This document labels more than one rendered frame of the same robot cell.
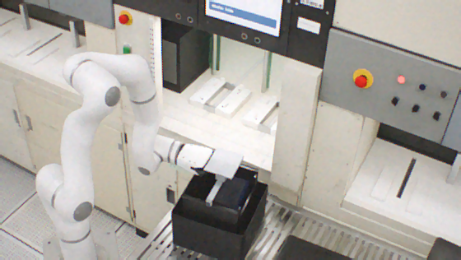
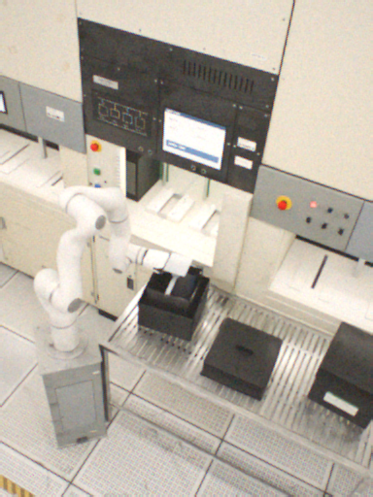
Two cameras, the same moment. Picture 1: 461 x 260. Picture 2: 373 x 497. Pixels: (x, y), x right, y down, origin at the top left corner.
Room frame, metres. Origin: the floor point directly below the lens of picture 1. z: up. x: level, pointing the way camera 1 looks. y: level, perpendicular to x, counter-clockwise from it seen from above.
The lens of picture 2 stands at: (-0.26, 0.10, 2.80)
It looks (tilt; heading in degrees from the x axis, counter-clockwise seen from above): 45 degrees down; 356
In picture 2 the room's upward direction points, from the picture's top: 6 degrees clockwise
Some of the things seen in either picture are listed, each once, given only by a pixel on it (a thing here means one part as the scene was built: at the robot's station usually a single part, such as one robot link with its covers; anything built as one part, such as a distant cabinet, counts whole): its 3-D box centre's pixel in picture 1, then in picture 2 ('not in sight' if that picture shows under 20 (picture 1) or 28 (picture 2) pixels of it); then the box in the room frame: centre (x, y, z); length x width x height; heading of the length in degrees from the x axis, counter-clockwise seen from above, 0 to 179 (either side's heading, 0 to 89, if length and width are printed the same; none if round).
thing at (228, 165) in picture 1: (220, 193); (174, 286); (1.36, 0.03, 0.96); 0.24 x 0.20 x 0.32; 162
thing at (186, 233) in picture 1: (220, 214); (174, 301); (1.36, 0.03, 0.85); 0.28 x 0.28 x 0.17; 72
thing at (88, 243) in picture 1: (77, 246); (64, 330); (1.15, 0.52, 0.85); 0.19 x 0.19 x 0.18
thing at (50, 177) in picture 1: (62, 200); (54, 296); (1.17, 0.54, 1.07); 0.19 x 0.12 x 0.24; 48
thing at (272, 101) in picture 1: (274, 115); (213, 221); (1.91, -0.18, 0.89); 0.22 x 0.21 x 0.04; 153
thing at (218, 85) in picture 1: (221, 95); (170, 205); (2.03, 0.07, 0.89); 0.22 x 0.21 x 0.04; 153
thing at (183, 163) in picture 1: (193, 157); (154, 260); (1.39, 0.13, 1.09); 0.11 x 0.10 x 0.07; 72
